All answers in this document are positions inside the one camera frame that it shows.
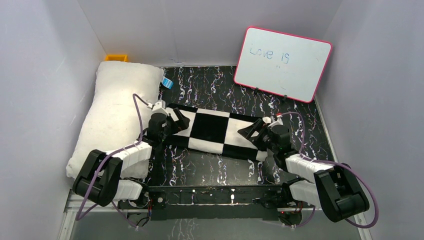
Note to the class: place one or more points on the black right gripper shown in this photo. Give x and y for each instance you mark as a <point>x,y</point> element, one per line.
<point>248,132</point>

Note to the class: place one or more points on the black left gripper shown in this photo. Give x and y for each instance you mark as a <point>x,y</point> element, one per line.
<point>171,122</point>

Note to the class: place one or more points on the black white checkered pillowcase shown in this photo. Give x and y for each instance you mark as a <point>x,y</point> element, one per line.
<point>216,132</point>

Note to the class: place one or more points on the white pillow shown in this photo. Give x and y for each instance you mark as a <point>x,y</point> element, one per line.
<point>118,110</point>

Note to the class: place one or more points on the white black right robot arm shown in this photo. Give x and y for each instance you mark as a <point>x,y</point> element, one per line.
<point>328,186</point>

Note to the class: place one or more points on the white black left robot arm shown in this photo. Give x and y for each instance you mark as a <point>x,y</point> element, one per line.
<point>100,180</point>

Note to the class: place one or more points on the blue white pillow tag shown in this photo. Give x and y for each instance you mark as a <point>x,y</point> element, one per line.
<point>167,83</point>

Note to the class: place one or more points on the pink framed whiteboard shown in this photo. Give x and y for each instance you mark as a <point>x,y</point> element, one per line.
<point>283,64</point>

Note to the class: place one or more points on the yellow plastic bin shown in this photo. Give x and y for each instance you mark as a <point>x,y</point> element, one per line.
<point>116,57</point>

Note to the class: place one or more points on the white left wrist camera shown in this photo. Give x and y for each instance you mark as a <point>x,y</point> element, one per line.
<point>158,107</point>

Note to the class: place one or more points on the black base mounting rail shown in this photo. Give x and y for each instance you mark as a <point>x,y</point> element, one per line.
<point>263,202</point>

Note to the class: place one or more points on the aluminium frame rail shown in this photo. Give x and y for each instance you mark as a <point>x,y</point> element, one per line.
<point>87,221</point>

